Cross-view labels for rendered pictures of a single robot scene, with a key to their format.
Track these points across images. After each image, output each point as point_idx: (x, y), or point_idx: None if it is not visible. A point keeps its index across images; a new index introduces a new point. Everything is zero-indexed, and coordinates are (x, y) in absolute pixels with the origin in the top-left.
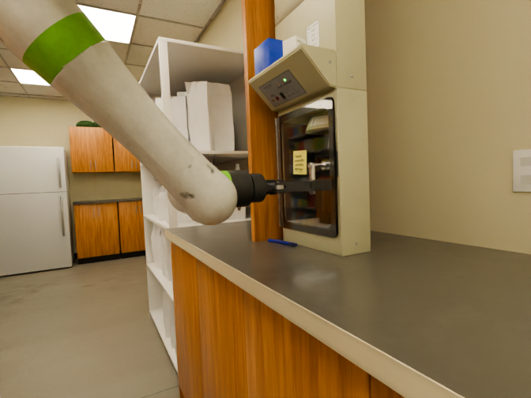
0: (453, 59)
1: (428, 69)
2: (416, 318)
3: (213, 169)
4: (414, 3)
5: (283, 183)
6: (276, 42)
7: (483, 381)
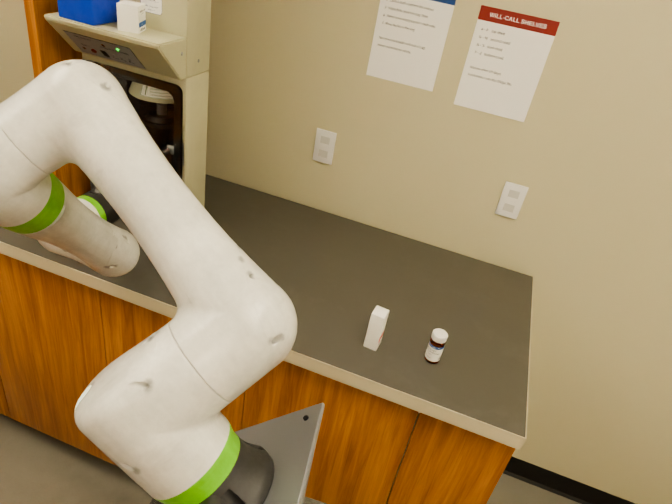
0: (282, 18)
1: (256, 13)
2: None
3: (126, 236)
4: None
5: None
6: None
7: (308, 343)
